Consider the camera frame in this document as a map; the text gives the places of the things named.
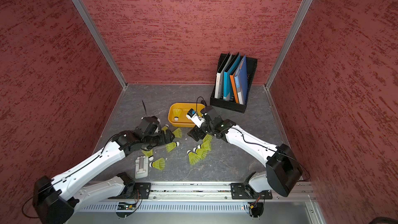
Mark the orange spine book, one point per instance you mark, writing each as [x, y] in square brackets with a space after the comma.
[232, 78]

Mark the yellow shuttlecock nine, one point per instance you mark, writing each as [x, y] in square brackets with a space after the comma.
[148, 154]

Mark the right aluminium corner post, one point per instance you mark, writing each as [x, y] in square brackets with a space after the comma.
[298, 19]

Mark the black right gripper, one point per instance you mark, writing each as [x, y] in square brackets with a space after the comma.
[195, 132]

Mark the yellow shuttlecock ten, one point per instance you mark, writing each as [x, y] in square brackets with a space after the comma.
[158, 164]

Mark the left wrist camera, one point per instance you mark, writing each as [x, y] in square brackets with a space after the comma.
[147, 127]

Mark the black file holder rack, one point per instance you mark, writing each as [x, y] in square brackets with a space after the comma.
[231, 105]

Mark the aluminium corner post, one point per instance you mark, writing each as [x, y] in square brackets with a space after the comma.
[85, 15]
[298, 19]

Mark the yellow shuttlecock one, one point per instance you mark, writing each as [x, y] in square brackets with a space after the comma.
[177, 133]

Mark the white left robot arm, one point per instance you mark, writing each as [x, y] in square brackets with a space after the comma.
[56, 199]

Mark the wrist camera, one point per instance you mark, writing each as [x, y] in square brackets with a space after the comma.
[147, 127]
[195, 118]

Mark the yellow shuttlecock five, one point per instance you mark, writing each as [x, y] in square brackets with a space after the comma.
[207, 138]

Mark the yellow plastic storage box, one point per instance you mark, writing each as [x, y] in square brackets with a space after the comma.
[183, 120]

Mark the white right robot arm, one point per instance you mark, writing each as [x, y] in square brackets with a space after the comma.
[282, 170]

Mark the yellow shuttlecock eight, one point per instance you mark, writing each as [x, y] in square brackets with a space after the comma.
[197, 155]

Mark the yellow shuttlecock six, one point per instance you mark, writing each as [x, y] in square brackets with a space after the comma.
[171, 146]

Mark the left aluminium corner post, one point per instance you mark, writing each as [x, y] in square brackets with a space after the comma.
[85, 15]

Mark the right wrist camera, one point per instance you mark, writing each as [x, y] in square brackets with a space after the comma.
[195, 118]

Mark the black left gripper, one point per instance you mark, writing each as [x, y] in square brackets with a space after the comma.
[162, 140]

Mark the white book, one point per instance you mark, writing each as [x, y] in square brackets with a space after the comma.
[224, 60]

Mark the blue folder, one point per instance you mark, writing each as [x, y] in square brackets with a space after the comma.
[241, 81]

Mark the yellow shuttlecock two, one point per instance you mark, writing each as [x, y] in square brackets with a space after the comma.
[176, 113]

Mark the yellow shuttlecock three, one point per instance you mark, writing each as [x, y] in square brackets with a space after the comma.
[166, 126]

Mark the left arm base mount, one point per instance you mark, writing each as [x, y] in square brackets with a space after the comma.
[135, 191]

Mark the grey white stapler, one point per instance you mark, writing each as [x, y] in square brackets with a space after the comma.
[141, 167]

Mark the yellow shuttlecock seven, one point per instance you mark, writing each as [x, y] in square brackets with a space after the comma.
[204, 146]

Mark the teal book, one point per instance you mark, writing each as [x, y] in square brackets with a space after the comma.
[227, 86]

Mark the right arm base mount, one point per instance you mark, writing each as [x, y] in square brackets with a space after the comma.
[241, 191]

